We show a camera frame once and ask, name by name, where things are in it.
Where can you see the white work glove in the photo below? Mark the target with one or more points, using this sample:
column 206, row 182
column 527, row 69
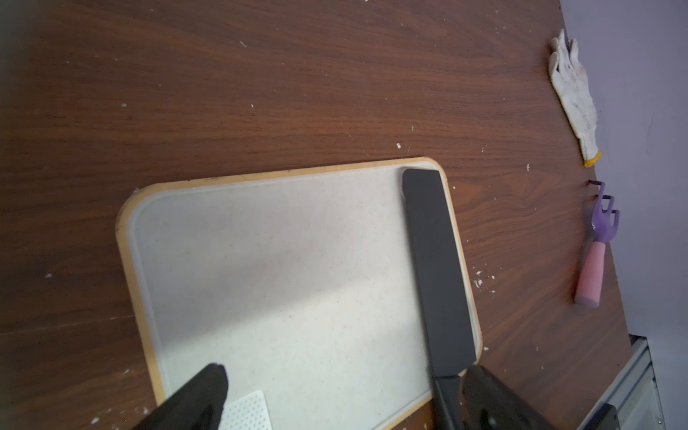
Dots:
column 571, row 84

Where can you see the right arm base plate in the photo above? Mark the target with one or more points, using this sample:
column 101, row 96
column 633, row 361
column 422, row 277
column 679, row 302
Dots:
column 605, row 418

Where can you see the purple toy fork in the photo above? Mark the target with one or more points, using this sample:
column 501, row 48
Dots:
column 604, row 222

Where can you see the cream cutting board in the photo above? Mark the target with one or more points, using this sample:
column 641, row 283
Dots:
column 301, row 283

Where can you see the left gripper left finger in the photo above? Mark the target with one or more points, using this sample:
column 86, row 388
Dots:
column 197, row 405

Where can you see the aluminium front rail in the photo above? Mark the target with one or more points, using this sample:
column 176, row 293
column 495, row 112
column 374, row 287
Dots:
column 635, row 392

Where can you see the black kitchen knife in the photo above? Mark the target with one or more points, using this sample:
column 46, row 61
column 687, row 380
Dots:
column 442, row 292

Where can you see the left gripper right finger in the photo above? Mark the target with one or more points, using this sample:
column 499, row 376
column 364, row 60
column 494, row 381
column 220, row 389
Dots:
column 490, row 404

